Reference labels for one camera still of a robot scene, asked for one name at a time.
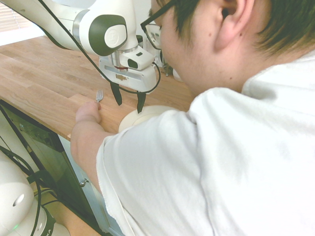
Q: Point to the black panel under counter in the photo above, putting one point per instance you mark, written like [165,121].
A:
[37,137]

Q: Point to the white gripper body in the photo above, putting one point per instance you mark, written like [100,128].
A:
[137,78]

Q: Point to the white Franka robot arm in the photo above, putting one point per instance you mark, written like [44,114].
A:
[61,24]

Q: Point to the cream plate gold rim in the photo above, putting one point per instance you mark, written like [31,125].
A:
[134,120]

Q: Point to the person bare forearm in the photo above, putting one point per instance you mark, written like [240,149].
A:
[85,147]

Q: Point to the window blind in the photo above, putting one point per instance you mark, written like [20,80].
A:
[7,17]

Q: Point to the wrist camera with red mount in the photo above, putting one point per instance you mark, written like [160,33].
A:
[141,57]

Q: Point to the person bare hand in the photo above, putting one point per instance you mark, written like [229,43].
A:
[87,113]

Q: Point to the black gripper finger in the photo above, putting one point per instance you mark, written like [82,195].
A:
[117,94]
[141,102]

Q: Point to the silver cabinet knob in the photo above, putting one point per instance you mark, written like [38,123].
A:
[84,182]

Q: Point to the black rimmed glasses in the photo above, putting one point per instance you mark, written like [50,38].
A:
[157,12]

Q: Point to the person in white t-shirt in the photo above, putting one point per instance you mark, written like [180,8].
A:
[221,147]

